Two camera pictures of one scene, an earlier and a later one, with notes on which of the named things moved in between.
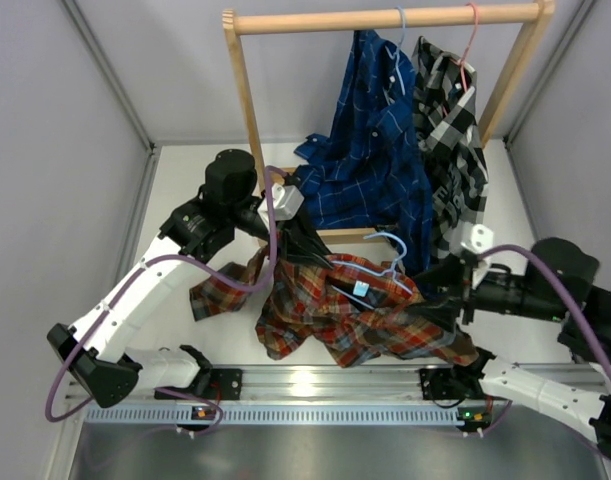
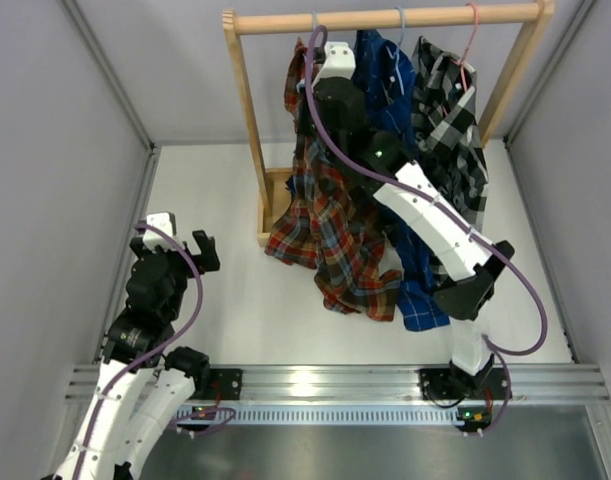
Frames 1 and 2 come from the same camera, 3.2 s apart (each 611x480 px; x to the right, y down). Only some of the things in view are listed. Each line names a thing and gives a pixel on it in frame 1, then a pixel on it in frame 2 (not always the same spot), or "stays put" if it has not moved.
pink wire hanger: (462, 62) stays put
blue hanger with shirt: (397, 52) stays put
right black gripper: (442, 312) -> (304, 105)
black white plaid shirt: (448, 146) stays put
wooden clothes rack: (537, 16) stays put
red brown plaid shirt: (353, 310) -> (329, 225)
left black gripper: (298, 241) -> (209, 260)
